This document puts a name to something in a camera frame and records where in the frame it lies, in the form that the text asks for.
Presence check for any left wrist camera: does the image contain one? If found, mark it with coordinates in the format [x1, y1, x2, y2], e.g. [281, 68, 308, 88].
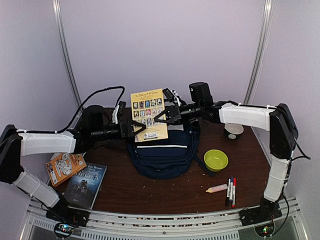
[112, 101, 127, 124]

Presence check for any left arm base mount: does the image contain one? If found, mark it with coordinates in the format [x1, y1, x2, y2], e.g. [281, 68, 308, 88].
[41, 199, 90, 240]

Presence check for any yellow paperback book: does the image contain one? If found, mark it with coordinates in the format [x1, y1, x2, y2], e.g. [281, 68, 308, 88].
[130, 88, 168, 143]

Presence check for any orange comic paperback book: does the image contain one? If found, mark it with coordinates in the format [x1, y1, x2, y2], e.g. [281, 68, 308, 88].
[45, 153, 87, 187]

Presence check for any aluminium frame post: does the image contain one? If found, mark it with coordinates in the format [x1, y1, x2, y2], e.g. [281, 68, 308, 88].
[52, 0, 82, 107]
[241, 0, 273, 110]

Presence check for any cream glue tube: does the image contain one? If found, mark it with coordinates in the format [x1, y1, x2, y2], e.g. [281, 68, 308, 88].
[205, 184, 228, 194]

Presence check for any blue marker pen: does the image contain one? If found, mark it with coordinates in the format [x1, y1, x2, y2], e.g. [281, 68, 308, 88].
[229, 176, 234, 205]

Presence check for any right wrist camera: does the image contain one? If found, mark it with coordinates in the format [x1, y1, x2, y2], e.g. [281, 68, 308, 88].
[162, 88, 182, 107]

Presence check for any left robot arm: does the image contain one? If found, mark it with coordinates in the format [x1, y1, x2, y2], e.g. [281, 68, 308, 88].
[0, 105, 146, 222]

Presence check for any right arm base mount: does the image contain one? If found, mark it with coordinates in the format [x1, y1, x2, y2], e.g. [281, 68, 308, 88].
[239, 199, 282, 238]

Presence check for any right aluminium frame post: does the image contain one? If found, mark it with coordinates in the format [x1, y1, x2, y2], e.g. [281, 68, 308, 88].
[241, 0, 273, 110]

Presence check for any dark Wuthering Heights book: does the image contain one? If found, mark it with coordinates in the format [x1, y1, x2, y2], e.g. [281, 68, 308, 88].
[64, 163, 108, 210]

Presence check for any red marker pen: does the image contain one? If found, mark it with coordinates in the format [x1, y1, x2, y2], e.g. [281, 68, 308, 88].
[232, 177, 237, 208]

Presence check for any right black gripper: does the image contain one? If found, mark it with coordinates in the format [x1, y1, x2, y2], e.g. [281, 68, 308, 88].
[154, 101, 203, 125]

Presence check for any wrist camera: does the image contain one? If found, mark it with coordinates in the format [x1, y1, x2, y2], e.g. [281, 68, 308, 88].
[162, 88, 182, 107]
[112, 101, 127, 124]

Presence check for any dark bowl white inside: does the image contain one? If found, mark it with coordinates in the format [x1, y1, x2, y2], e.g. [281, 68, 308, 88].
[223, 123, 244, 140]

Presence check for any black marker pen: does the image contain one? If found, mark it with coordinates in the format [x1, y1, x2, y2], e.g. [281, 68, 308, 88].
[225, 178, 231, 207]

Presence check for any front aluminium rail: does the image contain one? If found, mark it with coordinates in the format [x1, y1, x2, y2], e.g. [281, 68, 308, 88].
[24, 197, 308, 240]

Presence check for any left aluminium frame post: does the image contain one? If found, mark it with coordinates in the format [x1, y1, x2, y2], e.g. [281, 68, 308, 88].
[52, 0, 82, 107]

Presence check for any lime green bowl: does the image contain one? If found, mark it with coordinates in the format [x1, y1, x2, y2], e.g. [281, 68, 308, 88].
[203, 149, 229, 172]

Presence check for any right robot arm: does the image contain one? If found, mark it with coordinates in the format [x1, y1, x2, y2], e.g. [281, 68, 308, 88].
[154, 82, 299, 221]

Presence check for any navy blue student backpack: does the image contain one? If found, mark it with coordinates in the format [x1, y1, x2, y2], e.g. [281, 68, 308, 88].
[125, 120, 206, 180]

